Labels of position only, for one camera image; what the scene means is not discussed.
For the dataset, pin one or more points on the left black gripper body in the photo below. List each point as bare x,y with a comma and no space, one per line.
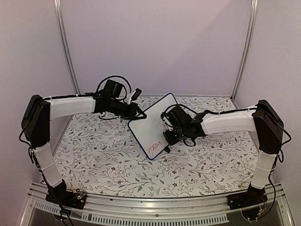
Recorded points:
124,113

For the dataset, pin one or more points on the front aluminium rail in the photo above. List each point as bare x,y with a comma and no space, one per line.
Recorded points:
102,210

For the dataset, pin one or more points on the aluminium frame post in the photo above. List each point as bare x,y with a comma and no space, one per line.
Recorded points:
65,46
246,48

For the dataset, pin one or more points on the right aluminium frame post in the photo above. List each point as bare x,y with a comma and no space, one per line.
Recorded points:
246,48

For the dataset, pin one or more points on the floral patterned table mat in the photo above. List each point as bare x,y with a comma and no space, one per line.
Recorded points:
103,157

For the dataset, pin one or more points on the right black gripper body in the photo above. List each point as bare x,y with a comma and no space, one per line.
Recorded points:
180,135

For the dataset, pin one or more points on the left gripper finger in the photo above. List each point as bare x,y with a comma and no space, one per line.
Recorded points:
137,118
139,113

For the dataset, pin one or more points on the left aluminium frame post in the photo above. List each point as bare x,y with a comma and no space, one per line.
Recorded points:
65,46

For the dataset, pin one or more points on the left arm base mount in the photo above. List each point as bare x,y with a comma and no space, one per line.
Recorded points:
74,199

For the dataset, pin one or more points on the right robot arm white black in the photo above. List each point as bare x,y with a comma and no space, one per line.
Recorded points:
260,118

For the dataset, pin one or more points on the wire whiteboard stand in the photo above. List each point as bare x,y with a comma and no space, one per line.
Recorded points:
167,149

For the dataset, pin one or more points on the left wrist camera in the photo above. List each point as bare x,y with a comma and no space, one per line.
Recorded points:
133,96

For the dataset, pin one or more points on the small blue-framed whiteboard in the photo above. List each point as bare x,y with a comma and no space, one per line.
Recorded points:
148,132

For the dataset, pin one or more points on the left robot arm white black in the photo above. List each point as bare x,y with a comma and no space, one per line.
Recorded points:
37,128

